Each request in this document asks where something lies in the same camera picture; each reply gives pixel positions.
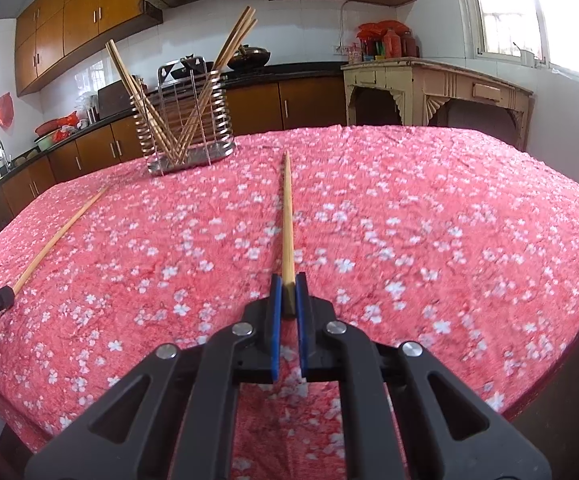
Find black wok with lid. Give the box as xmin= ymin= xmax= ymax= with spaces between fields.
xmin=226 ymin=45 xmax=272 ymax=71

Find red basin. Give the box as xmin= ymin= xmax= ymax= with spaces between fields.
xmin=35 ymin=119 xmax=77 ymax=136

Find bunch of wooden chopsticks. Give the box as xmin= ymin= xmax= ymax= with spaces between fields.
xmin=105 ymin=6 xmax=259 ymax=166

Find white power cable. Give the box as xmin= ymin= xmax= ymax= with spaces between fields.
xmin=338 ymin=0 xmax=351 ymax=48

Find metal wire chopstick holder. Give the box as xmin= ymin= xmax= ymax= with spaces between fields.
xmin=130 ymin=69 xmax=236 ymax=177

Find red bag on wall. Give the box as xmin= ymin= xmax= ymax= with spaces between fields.
xmin=0 ymin=92 xmax=16 ymax=128

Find red sauce bottle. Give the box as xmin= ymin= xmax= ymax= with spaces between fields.
xmin=383 ymin=29 xmax=403 ymax=58

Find black kitchen countertop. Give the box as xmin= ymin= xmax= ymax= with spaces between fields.
xmin=0 ymin=61 xmax=350 ymax=196

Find cream wooden side table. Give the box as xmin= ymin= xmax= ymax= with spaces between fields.
xmin=342 ymin=57 xmax=534 ymax=151

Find wooden base cabinets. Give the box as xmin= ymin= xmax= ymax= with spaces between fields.
xmin=0 ymin=80 xmax=350 ymax=236

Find window with white frame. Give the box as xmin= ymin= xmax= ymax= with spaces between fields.
xmin=467 ymin=0 xmax=579 ymax=78

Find pink floral tablecloth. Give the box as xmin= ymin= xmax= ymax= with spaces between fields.
xmin=0 ymin=125 xmax=579 ymax=480

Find light wooden chopstick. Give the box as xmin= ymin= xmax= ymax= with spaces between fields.
xmin=12 ymin=186 xmax=111 ymax=295
xmin=280 ymin=150 xmax=297 ymax=318

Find wooden wall cabinets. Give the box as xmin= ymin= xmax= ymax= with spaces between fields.
xmin=14 ymin=0 xmax=164 ymax=97

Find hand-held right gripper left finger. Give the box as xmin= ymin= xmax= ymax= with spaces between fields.
xmin=23 ymin=274 xmax=283 ymax=480

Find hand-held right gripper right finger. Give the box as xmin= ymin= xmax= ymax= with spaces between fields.
xmin=296 ymin=272 xmax=553 ymax=480

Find white and green basin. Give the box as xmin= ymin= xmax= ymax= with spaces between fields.
xmin=35 ymin=132 xmax=67 ymax=152

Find white plastic bag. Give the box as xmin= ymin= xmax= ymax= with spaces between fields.
xmin=76 ymin=94 xmax=99 ymax=126

